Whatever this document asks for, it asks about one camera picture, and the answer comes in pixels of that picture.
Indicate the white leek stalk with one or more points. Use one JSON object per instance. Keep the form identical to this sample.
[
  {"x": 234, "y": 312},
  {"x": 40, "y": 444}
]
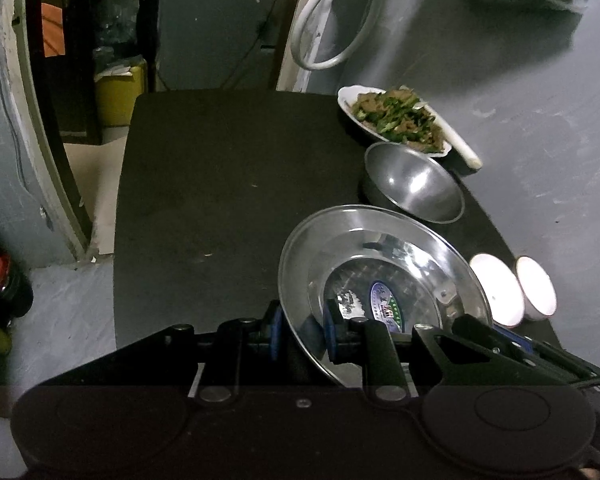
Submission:
[{"x": 462, "y": 147}]

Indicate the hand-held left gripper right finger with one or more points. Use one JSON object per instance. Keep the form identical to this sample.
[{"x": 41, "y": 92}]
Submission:
[{"x": 333, "y": 332}]

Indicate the white dish of stir-fry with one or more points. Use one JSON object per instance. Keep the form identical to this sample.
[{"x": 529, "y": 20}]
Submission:
[{"x": 395, "y": 117}]

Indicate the yellow plastic container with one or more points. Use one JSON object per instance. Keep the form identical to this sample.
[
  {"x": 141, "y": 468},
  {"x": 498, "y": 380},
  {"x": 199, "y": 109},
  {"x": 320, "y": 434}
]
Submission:
[{"x": 117, "y": 92}]

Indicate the stainless steel plate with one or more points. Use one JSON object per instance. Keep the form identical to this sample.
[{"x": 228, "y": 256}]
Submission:
[{"x": 380, "y": 260}]

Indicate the black cabinet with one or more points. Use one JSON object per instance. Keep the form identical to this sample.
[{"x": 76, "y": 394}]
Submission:
[{"x": 210, "y": 35}]

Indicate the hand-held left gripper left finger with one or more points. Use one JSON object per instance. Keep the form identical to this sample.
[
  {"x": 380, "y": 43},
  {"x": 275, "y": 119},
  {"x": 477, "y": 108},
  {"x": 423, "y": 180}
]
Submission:
[{"x": 276, "y": 332}]

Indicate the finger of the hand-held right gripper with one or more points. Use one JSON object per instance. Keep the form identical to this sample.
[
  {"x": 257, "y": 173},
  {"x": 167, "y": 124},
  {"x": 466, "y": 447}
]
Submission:
[{"x": 517, "y": 338}]

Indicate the dark bottle with red cap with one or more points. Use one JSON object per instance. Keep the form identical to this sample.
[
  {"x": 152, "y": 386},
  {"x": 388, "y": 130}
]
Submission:
[{"x": 2, "y": 282}]

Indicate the stainless steel bowl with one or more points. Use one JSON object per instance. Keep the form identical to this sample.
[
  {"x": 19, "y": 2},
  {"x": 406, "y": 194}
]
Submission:
[{"x": 412, "y": 185}]

